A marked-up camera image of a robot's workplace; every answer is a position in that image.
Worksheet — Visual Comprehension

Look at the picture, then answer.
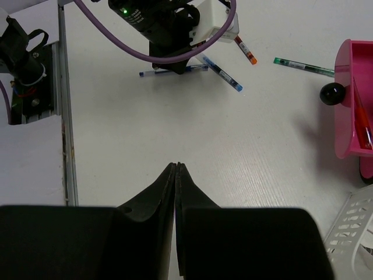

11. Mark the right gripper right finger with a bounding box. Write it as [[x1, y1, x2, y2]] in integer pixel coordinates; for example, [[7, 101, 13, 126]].
[[174, 162, 220, 276]]

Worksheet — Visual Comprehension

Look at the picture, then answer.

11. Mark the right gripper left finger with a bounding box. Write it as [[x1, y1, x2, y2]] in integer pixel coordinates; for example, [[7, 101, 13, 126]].
[[117, 163, 177, 279]]

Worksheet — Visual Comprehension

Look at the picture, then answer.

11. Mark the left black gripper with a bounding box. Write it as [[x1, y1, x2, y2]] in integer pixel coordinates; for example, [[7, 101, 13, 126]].
[[108, 0, 200, 58]]

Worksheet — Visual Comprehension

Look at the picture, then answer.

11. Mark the blue capped pen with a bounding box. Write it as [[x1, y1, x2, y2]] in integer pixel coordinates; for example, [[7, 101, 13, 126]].
[[139, 64, 209, 78]]

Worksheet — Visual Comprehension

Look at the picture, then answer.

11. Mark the blue clear pen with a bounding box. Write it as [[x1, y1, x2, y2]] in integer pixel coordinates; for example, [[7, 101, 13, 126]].
[[202, 55, 243, 92]]

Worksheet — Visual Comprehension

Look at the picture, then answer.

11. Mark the green pen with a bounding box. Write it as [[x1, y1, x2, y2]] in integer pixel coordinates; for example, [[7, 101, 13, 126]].
[[273, 57, 335, 78]]

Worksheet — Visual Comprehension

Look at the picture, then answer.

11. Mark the red pen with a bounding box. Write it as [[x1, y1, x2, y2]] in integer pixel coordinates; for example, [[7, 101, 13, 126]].
[[353, 78, 372, 150]]

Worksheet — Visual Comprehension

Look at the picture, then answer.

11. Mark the black pink drawer organizer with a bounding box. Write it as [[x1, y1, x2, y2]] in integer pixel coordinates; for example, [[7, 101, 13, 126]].
[[319, 39, 372, 184]]

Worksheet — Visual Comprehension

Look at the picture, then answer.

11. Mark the orange tipped pen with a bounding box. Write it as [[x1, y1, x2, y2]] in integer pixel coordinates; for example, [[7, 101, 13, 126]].
[[234, 36, 258, 65]]

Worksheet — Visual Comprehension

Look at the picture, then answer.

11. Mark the white plastic file rack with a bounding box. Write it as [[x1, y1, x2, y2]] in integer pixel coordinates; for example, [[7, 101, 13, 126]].
[[325, 185, 372, 279]]

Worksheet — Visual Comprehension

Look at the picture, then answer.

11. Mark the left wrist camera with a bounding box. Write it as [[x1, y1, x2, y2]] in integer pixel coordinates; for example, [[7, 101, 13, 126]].
[[189, 0, 240, 46]]

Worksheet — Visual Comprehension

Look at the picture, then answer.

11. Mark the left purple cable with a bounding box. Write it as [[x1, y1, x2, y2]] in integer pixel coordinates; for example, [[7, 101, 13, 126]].
[[72, 0, 237, 64]]

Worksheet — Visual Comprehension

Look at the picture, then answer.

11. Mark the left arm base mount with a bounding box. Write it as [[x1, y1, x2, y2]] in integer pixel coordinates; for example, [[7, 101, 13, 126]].
[[1, 15, 56, 125]]

